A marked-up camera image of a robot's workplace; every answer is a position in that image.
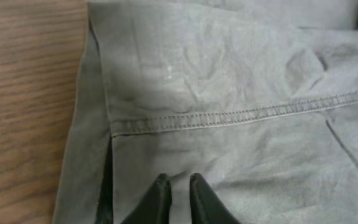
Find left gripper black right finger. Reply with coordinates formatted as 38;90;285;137
190;173;240;224

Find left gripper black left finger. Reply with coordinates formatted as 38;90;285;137
121;174;172;224

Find grey shorts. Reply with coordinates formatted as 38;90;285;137
52;0;358;223

